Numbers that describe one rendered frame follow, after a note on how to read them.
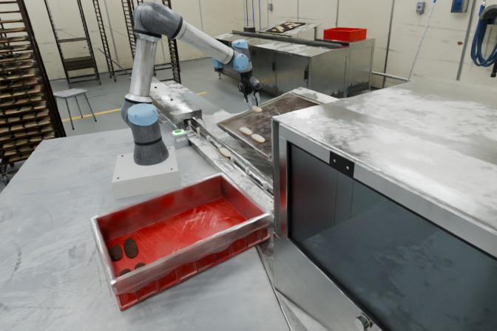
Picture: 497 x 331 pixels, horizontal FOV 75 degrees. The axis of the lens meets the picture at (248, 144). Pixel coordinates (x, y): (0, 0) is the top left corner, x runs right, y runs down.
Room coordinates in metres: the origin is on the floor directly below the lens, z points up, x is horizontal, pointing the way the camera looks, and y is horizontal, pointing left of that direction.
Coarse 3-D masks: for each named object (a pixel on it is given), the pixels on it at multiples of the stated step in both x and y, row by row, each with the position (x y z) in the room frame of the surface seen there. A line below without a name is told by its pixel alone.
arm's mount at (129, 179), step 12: (120, 156) 1.33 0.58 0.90; (132, 156) 1.32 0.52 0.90; (120, 168) 1.21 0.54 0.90; (132, 168) 1.20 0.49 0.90; (144, 168) 1.19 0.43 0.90; (156, 168) 1.19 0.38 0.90; (168, 168) 1.18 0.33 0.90; (120, 180) 1.11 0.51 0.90; (132, 180) 1.12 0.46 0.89; (144, 180) 1.13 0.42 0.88; (156, 180) 1.14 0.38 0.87; (168, 180) 1.15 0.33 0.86; (120, 192) 1.10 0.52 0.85; (132, 192) 1.11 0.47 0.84; (144, 192) 1.12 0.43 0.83
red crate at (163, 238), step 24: (192, 216) 0.95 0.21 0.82; (216, 216) 0.94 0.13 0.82; (240, 216) 0.93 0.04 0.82; (120, 240) 0.85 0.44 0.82; (144, 240) 0.84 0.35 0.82; (168, 240) 0.83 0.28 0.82; (192, 240) 0.83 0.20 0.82; (240, 240) 0.76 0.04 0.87; (264, 240) 0.80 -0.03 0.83; (120, 264) 0.74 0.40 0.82; (192, 264) 0.69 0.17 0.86; (216, 264) 0.71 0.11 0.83; (144, 288) 0.62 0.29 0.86
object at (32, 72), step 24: (24, 24) 2.94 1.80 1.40; (0, 48) 3.16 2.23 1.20; (24, 48) 2.99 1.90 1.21; (0, 72) 3.13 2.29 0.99; (24, 72) 3.07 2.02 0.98; (0, 96) 2.85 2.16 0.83; (24, 96) 3.08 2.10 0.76; (48, 96) 2.94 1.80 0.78; (0, 120) 2.83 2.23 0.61; (24, 120) 2.83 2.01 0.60; (48, 120) 3.01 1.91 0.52; (0, 144) 2.84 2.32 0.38; (24, 144) 2.80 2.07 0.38; (0, 168) 2.68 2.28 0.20
